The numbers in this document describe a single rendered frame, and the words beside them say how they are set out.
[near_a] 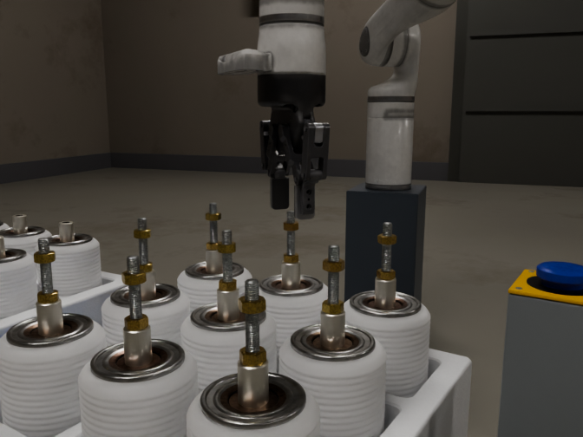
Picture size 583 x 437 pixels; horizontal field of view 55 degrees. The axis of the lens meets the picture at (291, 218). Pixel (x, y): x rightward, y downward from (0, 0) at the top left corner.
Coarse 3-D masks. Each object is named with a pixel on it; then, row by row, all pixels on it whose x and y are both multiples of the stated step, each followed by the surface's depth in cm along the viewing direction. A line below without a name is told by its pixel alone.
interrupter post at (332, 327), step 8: (320, 312) 49; (344, 312) 49; (320, 320) 49; (328, 320) 48; (336, 320) 48; (344, 320) 49; (320, 328) 49; (328, 328) 48; (336, 328) 48; (344, 328) 49; (320, 336) 49; (328, 336) 49; (336, 336) 48; (344, 336) 49; (328, 344) 49; (336, 344) 49
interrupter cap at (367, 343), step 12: (300, 336) 50; (312, 336) 51; (348, 336) 51; (360, 336) 50; (372, 336) 50; (300, 348) 48; (312, 348) 48; (324, 348) 49; (336, 348) 49; (348, 348) 48; (360, 348) 48; (372, 348) 48; (324, 360) 46; (336, 360) 46; (348, 360) 46
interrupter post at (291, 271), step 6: (282, 264) 65; (288, 264) 64; (294, 264) 64; (282, 270) 65; (288, 270) 64; (294, 270) 64; (282, 276) 65; (288, 276) 64; (294, 276) 65; (282, 282) 65; (288, 282) 65; (294, 282) 65; (288, 288) 65; (294, 288) 65
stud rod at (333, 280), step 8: (336, 248) 48; (328, 256) 48; (336, 256) 48; (328, 272) 48; (336, 272) 48; (328, 280) 49; (336, 280) 48; (328, 288) 49; (336, 288) 48; (328, 296) 49; (336, 296) 48
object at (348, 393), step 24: (288, 360) 48; (312, 360) 46; (360, 360) 46; (384, 360) 48; (312, 384) 46; (336, 384) 45; (360, 384) 46; (384, 384) 49; (336, 408) 46; (360, 408) 46; (336, 432) 46; (360, 432) 47
